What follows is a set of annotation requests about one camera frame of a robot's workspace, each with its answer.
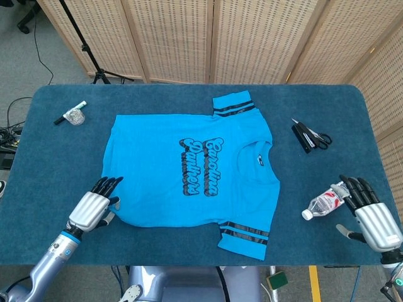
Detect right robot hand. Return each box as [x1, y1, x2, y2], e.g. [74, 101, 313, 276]
[335, 174, 403, 254]

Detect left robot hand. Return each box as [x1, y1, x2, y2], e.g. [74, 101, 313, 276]
[64, 175, 124, 240]

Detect blue printed t-shirt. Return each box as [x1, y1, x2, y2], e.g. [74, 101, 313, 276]
[99, 90, 281, 261]

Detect clear plastic water bottle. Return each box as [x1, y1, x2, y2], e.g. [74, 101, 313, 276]
[301, 181, 350, 220]

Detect yellow floor tape strip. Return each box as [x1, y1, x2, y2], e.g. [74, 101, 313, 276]
[308, 266, 322, 302]

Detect black marker white cap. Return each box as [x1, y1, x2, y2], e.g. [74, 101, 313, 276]
[53, 100, 88, 126]

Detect white perforated plate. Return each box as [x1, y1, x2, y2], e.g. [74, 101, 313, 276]
[118, 284, 143, 302]

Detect black floor box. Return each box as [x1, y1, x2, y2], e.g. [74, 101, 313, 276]
[0, 153, 15, 171]

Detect black scissors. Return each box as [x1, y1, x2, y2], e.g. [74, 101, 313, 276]
[291, 118, 333, 150]

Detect green and yellow pad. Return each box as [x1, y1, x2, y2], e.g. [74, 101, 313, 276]
[266, 271, 289, 290]

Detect black stapler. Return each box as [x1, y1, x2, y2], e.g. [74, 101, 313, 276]
[291, 123, 315, 154]

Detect silver table leg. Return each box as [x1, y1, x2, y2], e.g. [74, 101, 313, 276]
[269, 266, 280, 302]

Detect blue-grey robot torso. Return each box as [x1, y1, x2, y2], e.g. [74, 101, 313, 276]
[127, 266, 262, 302]

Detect dark blue table carpet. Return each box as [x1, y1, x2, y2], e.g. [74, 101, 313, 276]
[0, 83, 400, 268]

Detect black tripod stand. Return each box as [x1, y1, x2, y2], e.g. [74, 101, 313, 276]
[58, 0, 135, 85]

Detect wicker folding screen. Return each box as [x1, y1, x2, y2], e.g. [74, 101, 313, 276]
[37, 0, 403, 296]

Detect black office chair base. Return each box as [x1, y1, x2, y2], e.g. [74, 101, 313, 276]
[17, 0, 42, 35]

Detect blue cable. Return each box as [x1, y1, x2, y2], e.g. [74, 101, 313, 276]
[354, 266, 362, 302]

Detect tangled cable bundle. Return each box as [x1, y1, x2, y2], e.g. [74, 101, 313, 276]
[0, 97, 32, 152]

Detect black floor cable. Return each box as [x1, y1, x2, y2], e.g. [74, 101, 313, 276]
[33, 15, 54, 86]

